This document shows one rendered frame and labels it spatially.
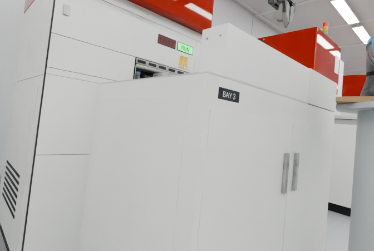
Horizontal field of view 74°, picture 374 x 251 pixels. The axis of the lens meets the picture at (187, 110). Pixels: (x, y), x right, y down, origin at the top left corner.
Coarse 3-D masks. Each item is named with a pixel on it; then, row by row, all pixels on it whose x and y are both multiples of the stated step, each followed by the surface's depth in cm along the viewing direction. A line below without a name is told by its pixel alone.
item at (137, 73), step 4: (136, 64) 115; (136, 68) 115; (140, 68) 117; (144, 68) 118; (148, 68) 120; (152, 68) 122; (136, 72) 116; (148, 72) 121; (152, 72) 122; (156, 72) 123; (160, 72) 125; (164, 72) 127; (168, 72) 128; (136, 76) 116
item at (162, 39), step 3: (159, 36) 125; (162, 36) 126; (159, 39) 125; (162, 39) 126; (165, 39) 128; (168, 39) 129; (159, 42) 125; (162, 42) 126; (165, 42) 128; (168, 42) 129; (171, 42) 130; (174, 42) 132; (168, 45) 129; (171, 45) 130; (174, 45) 132
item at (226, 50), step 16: (208, 32) 68; (224, 32) 64; (240, 32) 67; (208, 48) 68; (224, 48) 64; (240, 48) 67; (256, 48) 73; (272, 48) 79; (208, 64) 67; (224, 64) 63; (240, 64) 68; (256, 64) 73; (272, 64) 80; (288, 64) 87; (240, 80) 68; (256, 80) 73; (272, 80) 80; (288, 80) 88; (304, 80) 97; (288, 96) 88; (304, 96) 98
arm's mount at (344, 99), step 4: (348, 96) 86; (352, 96) 85; (356, 96) 84; (360, 96) 84; (364, 96) 83; (368, 96) 82; (372, 96) 82; (336, 100) 88; (340, 100) 87; (344, 100) 86; (348, 100) 86; (352, 100) 85; (356, 100) 84; (360, 100) 84; (364, 100) 83; (368, 100) 82; (372, 100) 82
